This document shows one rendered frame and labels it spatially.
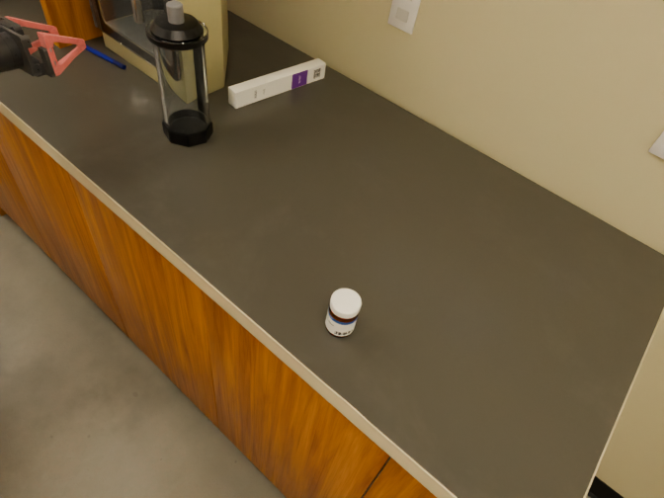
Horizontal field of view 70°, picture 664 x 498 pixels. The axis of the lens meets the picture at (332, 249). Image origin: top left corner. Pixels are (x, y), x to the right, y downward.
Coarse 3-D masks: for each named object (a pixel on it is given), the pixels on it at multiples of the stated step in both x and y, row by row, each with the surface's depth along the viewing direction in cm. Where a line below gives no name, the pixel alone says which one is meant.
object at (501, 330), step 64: (0, 0) 129; (128, 64) 117; (256, 64) 125; (64, 128) 99; (128, 128) 101; (256, 128) 107; (320, 128) 111; (384, 128) 114; (128, 192) 90; (192, 192) 92; (256, 192) 94; (320, 192) 97; (384, 192) 99; (448, 192) 102; (512, 192) 105; (192, 256) 82; (256, 256) 84; (320, 256) 86; (384, 256) 88; (448, 256) 90; (512, 256) 92; (576, 256) 94; (640, 256) 97; (256, 320) 75; (320, 320) 77; (384, 320) 79; (448, 320) 80; (512, 320) 82; (576, 320) 84; (640, 320) 86; (320, 384) 71; (384, 384) 71; (448, 384) 72; (512, 384) 74; (576, 384) 75; (384, 448) 68; (448, 448) 66; (512, 448) 67; (576, 448) 69
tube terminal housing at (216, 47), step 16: (176, 0) 93; (192, 0) 96; (208, 0) 99; (224, 0) 112; (208, 16) 101; (224, 16) 113; (208, 32) 103; (224, 32) 114; (112, 48) 120; (208, 48) 106; (224, 48) 115; (144, 64) 113; (208, 64) 108; (224, 64) 116; (208, 80) 111; (224, 80) 117
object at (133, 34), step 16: (96, 0) 110; (112, 0) 106; (128, 0) 101; (144, 0) 98; (160, 0) 94; (112, 16) 109; (128, 16) 105; (144, 16) 101; (112, 32) 113; (128, 32) 108; (144, 32) 104; (128, 48) 112; (144, 48) 107
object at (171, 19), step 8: (168, 8) 82; (176, 8) 82; (160, 16) 86; (168, 16) 84; (176, 16) 83; (184, 16) 87; (192, 16) 87; (152, 24) 84; (160, 24) 84; (168, 24) 84; (176, 24) 84; (184, 24) 85; (192, 24) 85; (200, 24) 87; (152, 32) 84; (160, 32) 83; (168, 32) 83; (176, 32) 83; (184, 32) 84; (192, 32) 84; (200, 32) 86; (176, 40) 83; (184, 40) 84
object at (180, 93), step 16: (160, 48) 85; (192, 48) 85; (160, 64) 88; (176, 64) 87; (192, 64) 88; (160, 80) 91; (176, 80) 89; (192, 80) 90; (176, 96) 92; (192, 96) 92; (176, 112) 94; (192, 112) 95; (208, 112) 100; (176, 128) 97; (192, 128) 98
